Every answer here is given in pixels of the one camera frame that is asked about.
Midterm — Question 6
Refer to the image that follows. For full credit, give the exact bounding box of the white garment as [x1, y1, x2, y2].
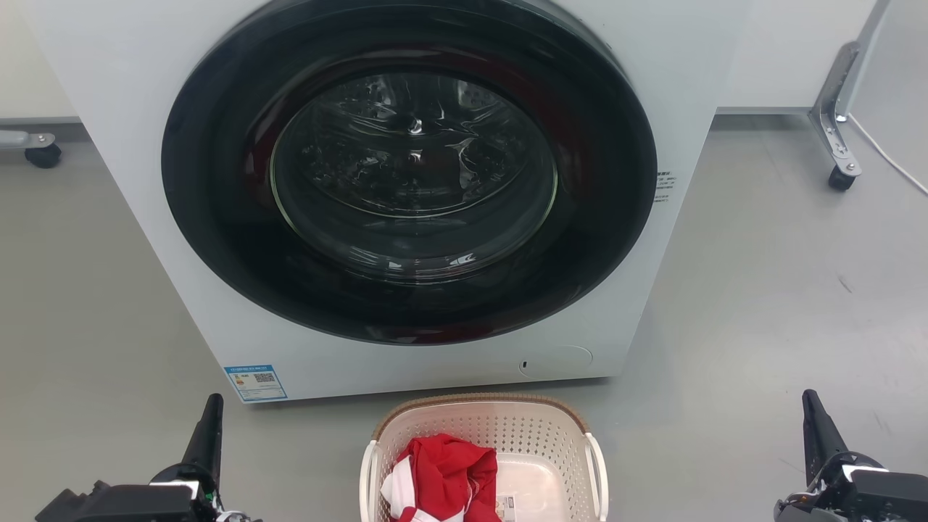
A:
[381, 457, 465, 522]

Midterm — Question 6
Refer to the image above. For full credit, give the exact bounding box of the cream perforated laundry basket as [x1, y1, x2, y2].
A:
[359, 393, 610, 522]

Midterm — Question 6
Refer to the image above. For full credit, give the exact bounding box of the grey metal caster bracket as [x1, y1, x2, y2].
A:
[809, 42, 863, 178]

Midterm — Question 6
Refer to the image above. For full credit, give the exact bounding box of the blue energy label sticker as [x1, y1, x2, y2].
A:
[223, 365, 288, 403]

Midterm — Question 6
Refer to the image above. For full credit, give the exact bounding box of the white front-load washing machine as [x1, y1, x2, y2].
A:
[33, 0, 751, 404]

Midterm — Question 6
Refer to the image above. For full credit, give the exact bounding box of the black round washer door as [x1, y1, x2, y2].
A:
[161, 0, 658, 346]

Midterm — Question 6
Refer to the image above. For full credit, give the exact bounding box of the red garment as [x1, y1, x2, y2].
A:
[395, 434, 502, 522]

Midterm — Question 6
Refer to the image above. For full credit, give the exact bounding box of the white power cable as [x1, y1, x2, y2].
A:
[848, 115, 928, 196]

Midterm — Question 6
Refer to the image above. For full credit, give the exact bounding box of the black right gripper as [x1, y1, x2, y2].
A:
[776, 389, 928, 522]

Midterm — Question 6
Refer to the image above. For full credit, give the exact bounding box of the grey metal caster leg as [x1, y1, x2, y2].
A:
[0, 130, 57, 151]

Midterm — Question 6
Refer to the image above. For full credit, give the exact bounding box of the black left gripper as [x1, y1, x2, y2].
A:
[87, 394, 224, 522]

